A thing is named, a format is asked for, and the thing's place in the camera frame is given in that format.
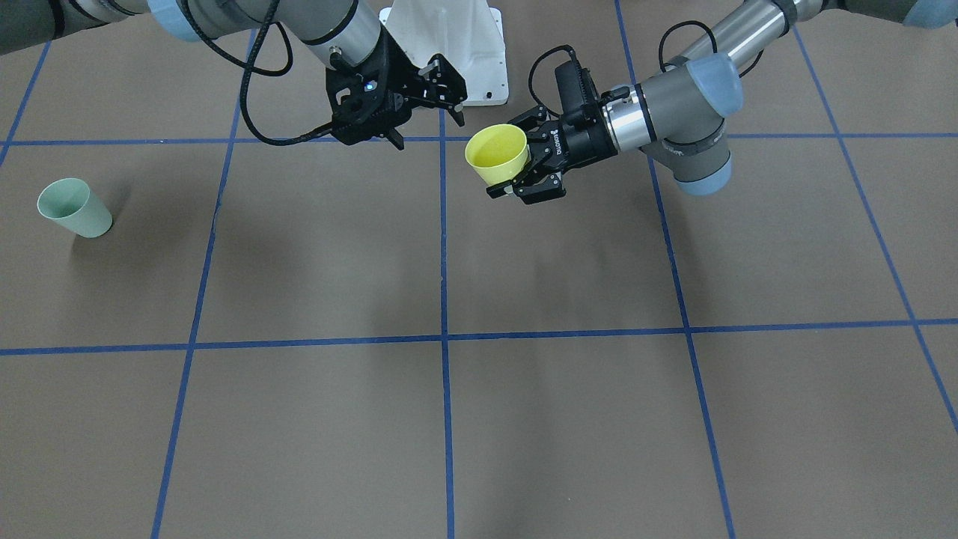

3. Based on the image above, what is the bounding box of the light green plastic cup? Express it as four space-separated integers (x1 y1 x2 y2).
37 177 113 239

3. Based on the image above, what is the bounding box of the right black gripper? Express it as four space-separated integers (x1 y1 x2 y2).
326 30 468 150

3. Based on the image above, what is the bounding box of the brown paper table cover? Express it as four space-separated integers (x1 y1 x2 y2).
2 1 956 538

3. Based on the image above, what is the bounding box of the yellow plastic cup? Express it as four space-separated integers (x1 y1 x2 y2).
464 124 531 187

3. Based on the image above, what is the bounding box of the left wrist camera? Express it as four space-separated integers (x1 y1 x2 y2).
554 59 599 124

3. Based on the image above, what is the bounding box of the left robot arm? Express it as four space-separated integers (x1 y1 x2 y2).
486 1 957 204

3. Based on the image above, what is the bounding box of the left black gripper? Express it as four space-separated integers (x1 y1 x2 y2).
486 106 619 205

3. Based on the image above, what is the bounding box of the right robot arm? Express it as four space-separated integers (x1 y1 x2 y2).
1 1 468 149

